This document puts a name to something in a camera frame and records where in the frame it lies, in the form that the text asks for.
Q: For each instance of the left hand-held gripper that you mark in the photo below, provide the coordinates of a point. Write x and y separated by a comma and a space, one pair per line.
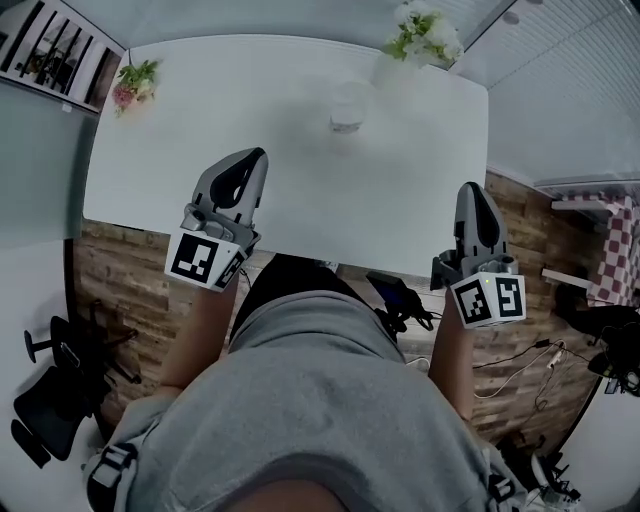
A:
192, 255

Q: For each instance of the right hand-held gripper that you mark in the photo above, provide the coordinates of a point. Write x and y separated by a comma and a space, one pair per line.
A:
487, 302

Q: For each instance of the person's right forearm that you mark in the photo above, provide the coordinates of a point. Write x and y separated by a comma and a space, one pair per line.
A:
452, 365

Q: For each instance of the person's left forearm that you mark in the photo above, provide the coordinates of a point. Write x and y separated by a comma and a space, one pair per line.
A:
200, 335

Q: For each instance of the white side table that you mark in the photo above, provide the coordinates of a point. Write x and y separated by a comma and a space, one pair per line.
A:
575, 202

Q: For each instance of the person's black trousers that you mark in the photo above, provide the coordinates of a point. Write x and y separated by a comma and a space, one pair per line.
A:
290, 280

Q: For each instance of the black power adapter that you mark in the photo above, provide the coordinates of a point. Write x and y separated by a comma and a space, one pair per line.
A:
542, 344

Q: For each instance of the checkered tablecloth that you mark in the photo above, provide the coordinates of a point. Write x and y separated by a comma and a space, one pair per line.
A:
620, 250

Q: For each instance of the white power strip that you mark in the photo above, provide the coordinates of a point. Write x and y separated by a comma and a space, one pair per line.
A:
556, 356

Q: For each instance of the pink flower bouquet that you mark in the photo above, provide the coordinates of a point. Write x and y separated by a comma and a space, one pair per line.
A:
132, 87

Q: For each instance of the white vase with white flowers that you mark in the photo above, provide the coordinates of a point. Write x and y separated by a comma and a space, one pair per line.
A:
425, 35

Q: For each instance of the black metal rack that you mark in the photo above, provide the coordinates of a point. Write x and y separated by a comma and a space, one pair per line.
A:
55, 55

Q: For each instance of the person's grey shirt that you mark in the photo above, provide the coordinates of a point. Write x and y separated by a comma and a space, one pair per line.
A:
310, 400

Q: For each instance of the black office chair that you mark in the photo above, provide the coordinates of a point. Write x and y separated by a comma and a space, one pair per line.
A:
55, 395

